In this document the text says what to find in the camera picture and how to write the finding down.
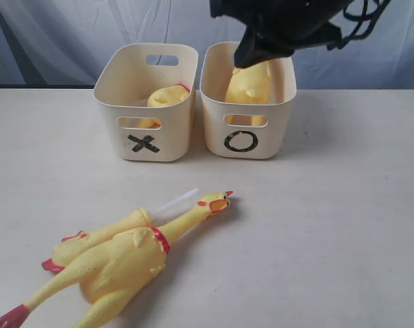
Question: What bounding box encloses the cream bin marked O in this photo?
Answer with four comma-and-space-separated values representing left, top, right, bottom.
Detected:
199, 42, 296, 159

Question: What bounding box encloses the detached chicken head with tube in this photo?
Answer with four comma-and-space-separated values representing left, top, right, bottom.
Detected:
41, 188, 200, 273

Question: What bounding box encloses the yellow rubber chicken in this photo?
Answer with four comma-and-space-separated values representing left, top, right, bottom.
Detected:
0, 191, 232, 327
224, 57, 275, 127

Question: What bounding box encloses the cream bin marked X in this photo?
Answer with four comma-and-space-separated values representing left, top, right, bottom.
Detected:
94, 43, 198, 162

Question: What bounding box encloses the headless yellow chicken body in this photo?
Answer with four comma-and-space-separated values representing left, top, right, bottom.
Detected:
135, 84, 190, 129

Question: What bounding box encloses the blue backdrop curtain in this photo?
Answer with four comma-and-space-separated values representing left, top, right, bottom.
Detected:
0, 1, 414, 89

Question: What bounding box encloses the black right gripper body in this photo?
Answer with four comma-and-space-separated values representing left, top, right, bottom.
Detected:
210, 0, 350, 50

